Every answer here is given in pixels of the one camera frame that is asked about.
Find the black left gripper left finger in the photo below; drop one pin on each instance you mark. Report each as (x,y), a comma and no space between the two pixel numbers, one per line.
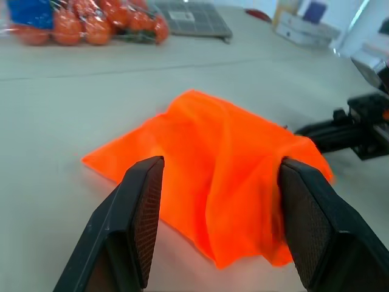
(121,219)

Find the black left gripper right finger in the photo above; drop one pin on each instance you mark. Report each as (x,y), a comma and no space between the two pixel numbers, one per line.
(328,231)

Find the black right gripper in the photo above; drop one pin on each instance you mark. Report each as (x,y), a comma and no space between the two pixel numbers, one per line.
(369,121)

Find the orange fabric pouch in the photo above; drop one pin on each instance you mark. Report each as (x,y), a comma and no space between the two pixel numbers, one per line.
(212,158)

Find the white flat box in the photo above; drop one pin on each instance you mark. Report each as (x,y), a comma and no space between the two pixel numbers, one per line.
(304,32)

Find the purple box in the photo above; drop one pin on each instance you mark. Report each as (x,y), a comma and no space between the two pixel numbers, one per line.
(314,10)

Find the yellow and white carton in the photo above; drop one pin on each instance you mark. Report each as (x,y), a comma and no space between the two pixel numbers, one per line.
(282,10)

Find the red flat object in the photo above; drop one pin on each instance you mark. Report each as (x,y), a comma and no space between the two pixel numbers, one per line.
(257,14)

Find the net bag of oranges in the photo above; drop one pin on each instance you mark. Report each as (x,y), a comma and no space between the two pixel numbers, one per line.
(76,25)

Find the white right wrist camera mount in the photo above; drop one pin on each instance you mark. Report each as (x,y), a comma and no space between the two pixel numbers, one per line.
(369,73)

